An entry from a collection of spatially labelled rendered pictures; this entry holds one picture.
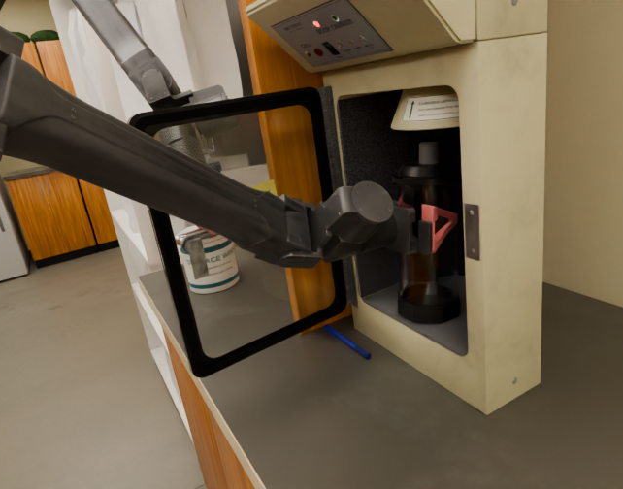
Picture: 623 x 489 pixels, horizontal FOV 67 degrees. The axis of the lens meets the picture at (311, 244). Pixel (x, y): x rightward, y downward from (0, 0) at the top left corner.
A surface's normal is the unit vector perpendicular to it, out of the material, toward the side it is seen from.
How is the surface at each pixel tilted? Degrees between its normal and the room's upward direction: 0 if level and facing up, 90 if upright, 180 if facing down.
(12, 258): 90
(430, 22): 135
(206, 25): 89
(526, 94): 90
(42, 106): 68
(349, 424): 0
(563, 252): 90
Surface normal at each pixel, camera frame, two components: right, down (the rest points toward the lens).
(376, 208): 0.37, -0.44
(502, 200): 0.48, 0.22
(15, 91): 0.79, -0.35
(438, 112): -0.47, -0.05
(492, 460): -0.14, -0.94
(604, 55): -0.87, 0.27
